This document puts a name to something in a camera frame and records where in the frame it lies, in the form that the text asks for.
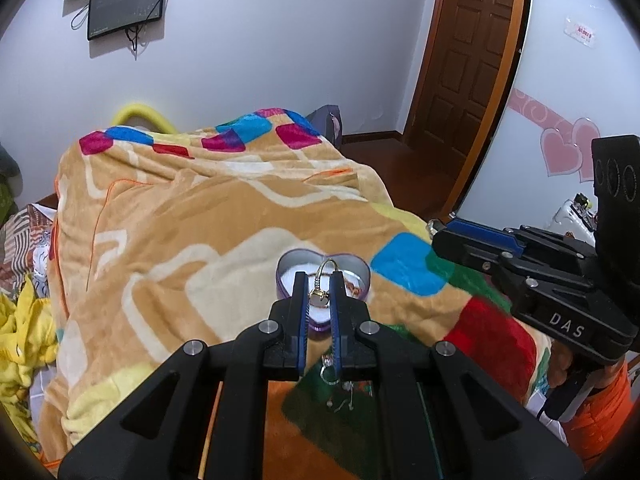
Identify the grey green plush toy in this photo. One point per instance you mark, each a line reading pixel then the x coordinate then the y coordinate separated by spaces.
pixel 6 180

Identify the pink heart wall sticker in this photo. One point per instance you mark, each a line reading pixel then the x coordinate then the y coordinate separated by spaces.
pixel 567 147

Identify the brown wooden door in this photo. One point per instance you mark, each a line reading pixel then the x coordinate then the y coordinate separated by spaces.
pixel 470 60

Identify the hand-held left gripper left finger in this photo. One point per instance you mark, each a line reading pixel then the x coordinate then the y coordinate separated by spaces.
pixel 301 320

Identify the person's right hand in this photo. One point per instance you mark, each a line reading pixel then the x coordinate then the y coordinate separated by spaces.
pixel 609 374

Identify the grey bag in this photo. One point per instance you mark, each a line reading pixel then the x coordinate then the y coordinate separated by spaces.
pixel 327 121

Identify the striped patterned bed sheet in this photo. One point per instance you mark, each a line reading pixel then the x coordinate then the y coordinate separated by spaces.
pixel 27 245

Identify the silver earrings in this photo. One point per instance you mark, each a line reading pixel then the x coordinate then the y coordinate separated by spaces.
pixel 345 396

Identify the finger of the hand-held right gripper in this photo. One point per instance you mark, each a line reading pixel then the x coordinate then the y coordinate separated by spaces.
pixel 465 252
pixel 480 234

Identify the small black wall monitor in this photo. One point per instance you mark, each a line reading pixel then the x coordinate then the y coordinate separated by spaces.
pixel 127 5

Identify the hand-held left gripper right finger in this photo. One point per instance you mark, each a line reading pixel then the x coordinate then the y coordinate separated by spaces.
pixel 336 320

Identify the colourful patterned plush blanket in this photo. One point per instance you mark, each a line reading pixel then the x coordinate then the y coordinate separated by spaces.
pixel 200 220

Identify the yellow cloth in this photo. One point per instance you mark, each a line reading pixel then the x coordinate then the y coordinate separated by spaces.
pixel 22 345

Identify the white wall label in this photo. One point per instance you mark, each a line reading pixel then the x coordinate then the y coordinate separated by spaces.
pixel 580 31

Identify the white plastic device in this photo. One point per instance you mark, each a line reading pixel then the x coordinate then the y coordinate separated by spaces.
pixel 575 216

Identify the yellow foam tube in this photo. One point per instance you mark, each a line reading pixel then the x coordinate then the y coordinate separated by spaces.
pixel 142 114

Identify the purple heart-shaped tin box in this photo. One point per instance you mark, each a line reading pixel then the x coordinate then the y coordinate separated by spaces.
pixel 290 270

